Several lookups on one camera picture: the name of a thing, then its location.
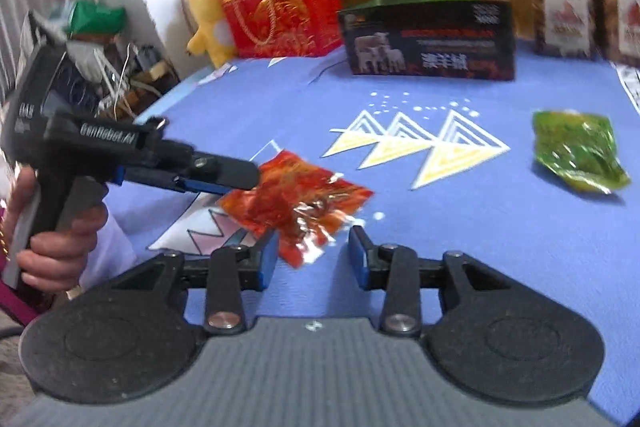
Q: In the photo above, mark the red gift box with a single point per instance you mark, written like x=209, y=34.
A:
x=300, y=7

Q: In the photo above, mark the green plastic bag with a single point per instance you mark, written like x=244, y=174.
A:
x=97, y=18

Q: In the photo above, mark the green pickled vegetable packet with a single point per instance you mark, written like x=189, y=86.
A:
x=575, y=147

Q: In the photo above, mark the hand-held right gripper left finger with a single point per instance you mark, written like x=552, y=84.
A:
x=267, y=259

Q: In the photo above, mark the blue printed cloth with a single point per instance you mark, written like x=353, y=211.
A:
x=310, y=107

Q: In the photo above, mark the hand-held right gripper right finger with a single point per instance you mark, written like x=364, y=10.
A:
x=359, y=257

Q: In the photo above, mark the yellow duck plush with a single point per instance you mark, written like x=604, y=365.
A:
x=207, y=17

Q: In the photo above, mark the wooden block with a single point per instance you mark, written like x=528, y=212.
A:
x=160, y=77

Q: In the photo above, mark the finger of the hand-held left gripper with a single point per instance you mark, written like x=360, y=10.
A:
x=200, y=186
x=225, y=169

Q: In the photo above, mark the pecan jar gold lid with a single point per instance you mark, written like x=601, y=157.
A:
x=622, y=7

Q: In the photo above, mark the red foil snack packet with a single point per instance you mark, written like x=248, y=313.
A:
x=295, y=197

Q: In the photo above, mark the person's left hand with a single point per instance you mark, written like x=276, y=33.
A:
x=65, y=252

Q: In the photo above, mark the black sheep print box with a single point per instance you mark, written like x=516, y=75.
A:
x=425, y=37

